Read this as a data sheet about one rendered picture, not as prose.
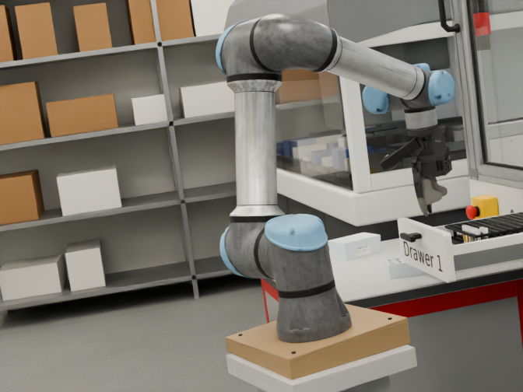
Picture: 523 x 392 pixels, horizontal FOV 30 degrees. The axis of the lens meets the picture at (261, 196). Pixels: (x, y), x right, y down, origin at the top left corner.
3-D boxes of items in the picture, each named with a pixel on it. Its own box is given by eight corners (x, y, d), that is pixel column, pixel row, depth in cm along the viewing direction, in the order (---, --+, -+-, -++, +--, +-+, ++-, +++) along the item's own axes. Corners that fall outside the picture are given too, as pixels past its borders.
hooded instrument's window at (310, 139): (352, 193, 307) (335, 49, 301) (243, 157, 481) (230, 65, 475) (675, 139, 329) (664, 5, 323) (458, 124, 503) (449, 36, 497)
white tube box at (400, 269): (390, 279, 249) (388, 264, 248) (384, 272, 257) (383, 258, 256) (438, 272, 249) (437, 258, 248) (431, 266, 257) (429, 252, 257)
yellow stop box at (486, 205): (482, 225, 260) (479, 199, 260) (471, 222, 267) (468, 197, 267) (500, 222, 261) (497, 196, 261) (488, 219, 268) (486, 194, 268)
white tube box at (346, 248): (345, 260, 278) (343, 243, 277) (329, 257, 286) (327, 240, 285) (382, 252, 284) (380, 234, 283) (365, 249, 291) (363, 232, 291)
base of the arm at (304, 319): (295, 348, 186) (286, 298, 185) (266, 334, 200) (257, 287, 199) (365, 327, 191) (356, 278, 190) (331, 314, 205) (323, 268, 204)
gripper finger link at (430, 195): (442, 216, 233) (439, 177, 232) (418, 218, 235) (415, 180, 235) (446, 215, 235) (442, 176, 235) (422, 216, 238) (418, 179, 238)
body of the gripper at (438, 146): (446, 178, 231) (439, 128, 229) (410, 181, 235) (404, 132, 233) (453, 172, 238) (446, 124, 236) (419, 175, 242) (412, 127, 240)
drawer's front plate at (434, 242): (448, 283, 212) (443, 234, 211) (401, 261, 241) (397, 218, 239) (456, 281, 213) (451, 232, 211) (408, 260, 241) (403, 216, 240)
